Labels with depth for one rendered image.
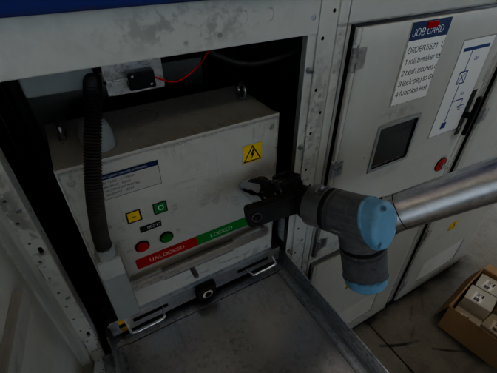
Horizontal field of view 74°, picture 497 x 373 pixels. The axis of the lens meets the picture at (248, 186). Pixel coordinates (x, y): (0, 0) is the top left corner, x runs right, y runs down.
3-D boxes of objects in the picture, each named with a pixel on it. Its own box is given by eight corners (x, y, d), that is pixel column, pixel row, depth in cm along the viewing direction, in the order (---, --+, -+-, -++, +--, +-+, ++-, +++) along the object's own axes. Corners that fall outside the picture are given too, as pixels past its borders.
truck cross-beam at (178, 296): (278, 258, 111) (279, 246, 107) (114, 337, 89) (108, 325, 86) (270, 249, 114) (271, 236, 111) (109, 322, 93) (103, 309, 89)
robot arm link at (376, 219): (378, 265, 59) (374, 220, 54) (319, 242, 67) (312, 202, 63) (401, 234, 64) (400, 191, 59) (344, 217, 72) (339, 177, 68)
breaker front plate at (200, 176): (271, 252, 107) (280, 117, 78) (120, 322, 88) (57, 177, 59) (269, 249, 108) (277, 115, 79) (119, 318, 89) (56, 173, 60)
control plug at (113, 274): (141, 312, 74) (123, 261, 64) (119, 323, 72) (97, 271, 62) (132, 287, 80) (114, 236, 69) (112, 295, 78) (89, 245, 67)
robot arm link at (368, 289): (388, 261, 75) (386, 217, 69) (390, 303, 66) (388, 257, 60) (345, 260, 78) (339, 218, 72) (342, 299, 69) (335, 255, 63)
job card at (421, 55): (427, 97, 94) (455, 15, 81) (390, 108, 88) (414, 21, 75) (425, 96, 94) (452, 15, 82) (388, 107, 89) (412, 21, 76)
